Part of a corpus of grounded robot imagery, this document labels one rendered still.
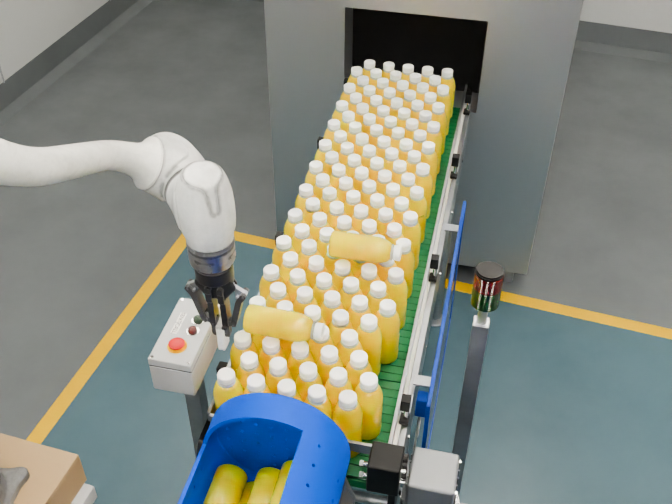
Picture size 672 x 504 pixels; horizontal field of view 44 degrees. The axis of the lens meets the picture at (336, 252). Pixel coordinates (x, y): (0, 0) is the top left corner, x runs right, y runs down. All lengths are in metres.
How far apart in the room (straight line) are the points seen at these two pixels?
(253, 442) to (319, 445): 0.20
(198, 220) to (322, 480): 0.51
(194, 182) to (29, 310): 2.32
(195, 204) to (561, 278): 2.53
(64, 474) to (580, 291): 2.54
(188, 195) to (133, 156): 0.15
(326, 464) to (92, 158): 0.68
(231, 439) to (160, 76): 3.71
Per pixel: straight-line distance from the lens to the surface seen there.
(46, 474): 1.75
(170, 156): 1.57
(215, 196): 1.46
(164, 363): 1.86
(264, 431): 1.68
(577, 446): 3.16
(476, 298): 1.85
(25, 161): 1.34
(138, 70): 5.30
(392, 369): 2.07
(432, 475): 1.94
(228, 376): 1.83
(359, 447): 1.84
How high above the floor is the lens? 2.46
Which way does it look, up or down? 41 degrees down
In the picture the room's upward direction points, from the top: straight up
